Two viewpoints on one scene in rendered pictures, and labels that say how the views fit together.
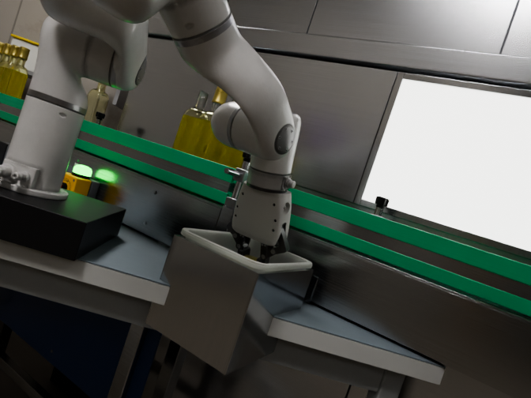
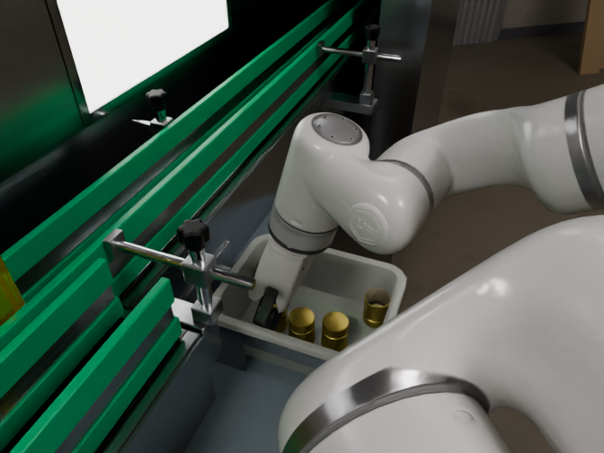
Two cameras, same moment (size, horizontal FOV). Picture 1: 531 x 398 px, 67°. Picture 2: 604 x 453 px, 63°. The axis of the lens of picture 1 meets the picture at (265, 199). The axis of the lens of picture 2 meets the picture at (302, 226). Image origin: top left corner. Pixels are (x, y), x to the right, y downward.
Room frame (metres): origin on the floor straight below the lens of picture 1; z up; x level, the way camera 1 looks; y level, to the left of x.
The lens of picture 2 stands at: (0.77, 0.43, 1.30)
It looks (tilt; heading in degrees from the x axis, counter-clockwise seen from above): 39 degrees down; 263
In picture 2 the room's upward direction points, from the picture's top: straight up
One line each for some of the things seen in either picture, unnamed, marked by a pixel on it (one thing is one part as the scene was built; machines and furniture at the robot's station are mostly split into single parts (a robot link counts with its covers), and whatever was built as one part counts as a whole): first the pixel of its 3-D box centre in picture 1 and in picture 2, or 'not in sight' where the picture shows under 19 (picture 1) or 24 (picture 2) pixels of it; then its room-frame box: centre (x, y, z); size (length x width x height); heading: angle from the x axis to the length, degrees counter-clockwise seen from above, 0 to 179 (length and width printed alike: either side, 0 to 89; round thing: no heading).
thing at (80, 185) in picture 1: (75, 190); not in sight; (0.99, 0.46, 0.79); 0.07 x 0.07 x 0.07; 61
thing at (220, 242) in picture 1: (244, 269); (309, 312); (0.70, 0.00, 0.80); 0.22 x 0.17 x 0.09; 151
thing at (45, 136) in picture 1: (38, 146); not in sight; (0.69, 0.40, 0.89); 0.16 x 0.13 x 0.15; 4
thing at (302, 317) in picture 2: not in sight; (301, 327); (0.72, 0.01, 0.79); 0.04 x 0.04 x 0.04
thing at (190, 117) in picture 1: (186, 145); not in sight; (1.10, 0.25, 0.99); 0.06 x 0.06 x 0.21; 61
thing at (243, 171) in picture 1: (246, 181); (180, 268); (0.84, 0.05, 0.95); 0.17 x 0.03 x 0.12; 151
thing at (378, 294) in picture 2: not in sight; (376, 308); (0.61, -0.01, 0.79); 0.04 x 0.04 x 0.04
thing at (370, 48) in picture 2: not in sight; (356, 82); (0.54, -0.51, 0.90); 0.17 x 0.05 x 0.23; 151
